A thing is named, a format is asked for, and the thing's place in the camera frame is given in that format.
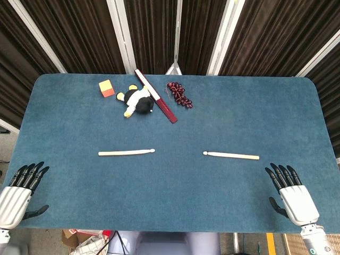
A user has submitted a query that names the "dark red folding fan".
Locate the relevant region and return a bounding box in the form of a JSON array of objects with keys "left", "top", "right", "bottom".
[{"left": 134, "top": 69, "right": 179, "bottom": 124}]

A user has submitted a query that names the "black cable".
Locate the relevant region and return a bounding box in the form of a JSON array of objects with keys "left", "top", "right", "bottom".
[{"left": 113, "top": 231, "right": 129, "bottom": 255}]

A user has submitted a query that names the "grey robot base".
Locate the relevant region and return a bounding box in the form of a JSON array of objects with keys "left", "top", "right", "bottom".
[{"left": 107, "top": 231, "right": 221, "bottom": 255}]

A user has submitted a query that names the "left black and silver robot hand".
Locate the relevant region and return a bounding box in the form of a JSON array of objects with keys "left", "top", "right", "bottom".
[{"left": 0, "top": 161, "right": 50, "bottom": 231}]

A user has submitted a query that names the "yellow and orange cube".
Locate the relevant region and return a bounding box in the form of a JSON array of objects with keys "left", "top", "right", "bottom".
[{"left": 98, "top": 79, "right": 116, "bottom": 98}]

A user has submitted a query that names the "dark red grape bunch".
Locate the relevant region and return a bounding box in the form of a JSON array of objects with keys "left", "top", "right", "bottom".
[{"left": 166, "top": 81, "right": 194, "bottom": 109}]

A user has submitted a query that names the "black white penguin plush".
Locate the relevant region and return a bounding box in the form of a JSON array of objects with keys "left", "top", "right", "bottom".
[{"left": 115, "top": 84, "right": 155, "bottom": 118}]

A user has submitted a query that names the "cardboard box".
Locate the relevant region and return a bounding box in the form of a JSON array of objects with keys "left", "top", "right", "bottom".
[{"left": 61, "top": 228, "right": 112, "bottom": 255}]

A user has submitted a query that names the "white metal frame post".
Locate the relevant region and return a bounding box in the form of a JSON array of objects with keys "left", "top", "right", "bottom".
[
  {"left": 0, "top": 118, "right": 20, "bottom": 134},
  {"left": 206, "top": 0, "right": 247, "bottom": 76},
  {"left": 106, "top": 0, "right": 138, "bottom": 74},
  {"left": 7, "top": 0, "right": 67, "bottom": 74},
  {"left": 296, "top": 36, "right": 340, "bottom": 78}
]

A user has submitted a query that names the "brown pleated curtain panel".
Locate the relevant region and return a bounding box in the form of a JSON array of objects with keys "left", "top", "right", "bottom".
[
  {"left": 180, "top": 0, "right": 228, "bottom": 75},
  {"left": 308, "top": 39, "right": 340, "bottom": 160},
  {"left": 20, "top": 0, "right": 127, "bottom": 74},
  {"left": 219, "top": 0, "right": 340, "bottom": 77},
  {"left": 123, "top": 0, "right": 177, "bottom": 75},
  {"left": 0, "top": 0, "right": 61, "bottom": 128}
]

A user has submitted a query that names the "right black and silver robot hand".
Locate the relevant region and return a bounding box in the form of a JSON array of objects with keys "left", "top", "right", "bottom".
[{"left": 265, "top": 162, "right": 320, "bottom": 227}]

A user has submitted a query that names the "blue table cloth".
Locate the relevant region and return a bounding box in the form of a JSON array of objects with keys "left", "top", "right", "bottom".
[{"left": 5, "top": 73, "right": 340, "bottom": 234}]

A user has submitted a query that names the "pale wooden drumstick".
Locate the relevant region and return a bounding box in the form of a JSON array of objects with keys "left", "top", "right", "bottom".
[
  {"left": 98, "top": 148, "right": 156, "bottom": 157},
  {"left": 202, "top": 151, "right": 260, "bottom": 160}
]

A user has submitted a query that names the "thin white frame post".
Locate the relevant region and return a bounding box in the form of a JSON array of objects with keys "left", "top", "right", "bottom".
[{"left": 165, "top": 0, "right": 183, "bottom": 75}]

